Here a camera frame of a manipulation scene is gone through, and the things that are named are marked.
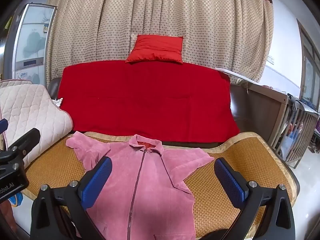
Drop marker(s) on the white board on cabinet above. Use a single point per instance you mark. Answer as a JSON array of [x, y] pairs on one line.
[[229, 72]]

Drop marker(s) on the small white patterned cloth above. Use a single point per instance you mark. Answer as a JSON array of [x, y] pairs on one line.
[[57, 102]]

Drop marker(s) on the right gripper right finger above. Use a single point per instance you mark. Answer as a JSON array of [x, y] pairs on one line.
[[247, 196]]

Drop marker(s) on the wooden framed window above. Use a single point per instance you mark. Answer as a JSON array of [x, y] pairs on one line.
[[309, 89]]

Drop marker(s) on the white quilted cushion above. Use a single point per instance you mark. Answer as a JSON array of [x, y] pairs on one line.
[[26, 106]]

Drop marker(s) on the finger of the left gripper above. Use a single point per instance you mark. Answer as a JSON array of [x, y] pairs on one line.
[[24, 144]]

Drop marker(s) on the pink zip jacket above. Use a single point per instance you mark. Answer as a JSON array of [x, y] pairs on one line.
[[145, 196]]

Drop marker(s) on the red pillow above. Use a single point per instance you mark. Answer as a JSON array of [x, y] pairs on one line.
[[156, 48]]

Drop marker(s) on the beige dotted curtain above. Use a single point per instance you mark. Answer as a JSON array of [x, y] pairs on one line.
[[232, 34]]

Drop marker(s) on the woven yellow sofa mat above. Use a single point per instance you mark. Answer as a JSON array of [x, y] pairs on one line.
[[213, 212]]

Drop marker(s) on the brown wooden cabinet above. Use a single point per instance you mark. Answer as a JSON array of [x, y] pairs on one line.
[[268, 109]]

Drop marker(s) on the red blanket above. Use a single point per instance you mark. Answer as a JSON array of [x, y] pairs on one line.
[[159, 100]]

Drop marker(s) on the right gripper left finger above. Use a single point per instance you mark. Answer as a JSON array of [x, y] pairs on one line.
[[61, 213]]

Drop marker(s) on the white standing air conditioner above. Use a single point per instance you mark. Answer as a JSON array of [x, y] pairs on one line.
[[25, 52]]

